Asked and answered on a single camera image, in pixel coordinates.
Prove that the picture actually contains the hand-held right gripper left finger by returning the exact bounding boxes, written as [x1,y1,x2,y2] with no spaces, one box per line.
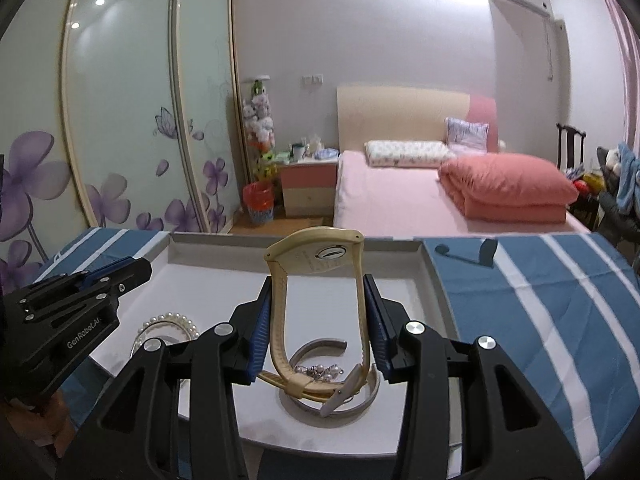
[55,275,273,480]

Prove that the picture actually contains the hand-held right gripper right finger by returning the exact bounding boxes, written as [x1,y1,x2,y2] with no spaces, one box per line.
[364,274,586,480]

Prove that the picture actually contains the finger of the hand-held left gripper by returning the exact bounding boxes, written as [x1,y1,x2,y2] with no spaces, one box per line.
[92,259,152,306]
[75,256,137,282]

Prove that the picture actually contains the silver cuff bracelet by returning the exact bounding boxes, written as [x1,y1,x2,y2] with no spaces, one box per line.
[280,340,381,413]

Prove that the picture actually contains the thin silver bangle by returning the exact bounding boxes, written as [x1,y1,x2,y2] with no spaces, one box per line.
[131,322,193,361]

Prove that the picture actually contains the silver charm pendant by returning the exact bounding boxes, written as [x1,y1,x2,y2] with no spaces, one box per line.
[295,362,346,383]

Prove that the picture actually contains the grey cardboard tray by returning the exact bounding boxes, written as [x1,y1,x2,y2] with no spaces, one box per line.
[87,232,463,451]

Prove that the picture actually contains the yellow wrist watch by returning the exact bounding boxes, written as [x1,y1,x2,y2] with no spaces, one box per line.
[257,227,378,418]

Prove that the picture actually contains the person's left hand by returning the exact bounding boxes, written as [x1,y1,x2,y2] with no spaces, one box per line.
[30,390,76,461]

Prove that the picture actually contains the bed with pink headboard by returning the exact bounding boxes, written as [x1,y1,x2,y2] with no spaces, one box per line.
[332,85,593,236]

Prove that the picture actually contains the red trash bin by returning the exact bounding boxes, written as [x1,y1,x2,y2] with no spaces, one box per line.
[243,181,275,227]

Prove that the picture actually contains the floral glass sliding wardrobe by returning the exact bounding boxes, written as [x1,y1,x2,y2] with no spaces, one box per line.
[0,0,242,291]

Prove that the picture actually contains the pink nightstand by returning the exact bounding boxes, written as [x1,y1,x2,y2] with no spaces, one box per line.
[274,152,340,219]

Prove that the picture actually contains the floral print pillow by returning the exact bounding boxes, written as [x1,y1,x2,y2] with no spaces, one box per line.
[364,139,457,169]

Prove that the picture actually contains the folded pink quilt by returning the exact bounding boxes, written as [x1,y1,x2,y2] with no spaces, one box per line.
[438,153,581,224]

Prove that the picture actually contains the plush toy tower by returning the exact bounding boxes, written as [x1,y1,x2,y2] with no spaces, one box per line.
[241,77,279,186]

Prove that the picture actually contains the purple print pillow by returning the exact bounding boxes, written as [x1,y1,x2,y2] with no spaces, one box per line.
[444,117,490,153]

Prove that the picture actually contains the red and yellow toys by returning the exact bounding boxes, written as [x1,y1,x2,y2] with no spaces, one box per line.
[565,167,603,196]

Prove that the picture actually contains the dark wooden chair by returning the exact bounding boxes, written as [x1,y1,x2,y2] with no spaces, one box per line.
[556,122,601,228]

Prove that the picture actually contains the pink curtain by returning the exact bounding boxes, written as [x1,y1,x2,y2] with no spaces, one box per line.
[590,0,640,131]

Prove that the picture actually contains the air conditioner cable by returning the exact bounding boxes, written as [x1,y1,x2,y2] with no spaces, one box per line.
[542,15,557,82]

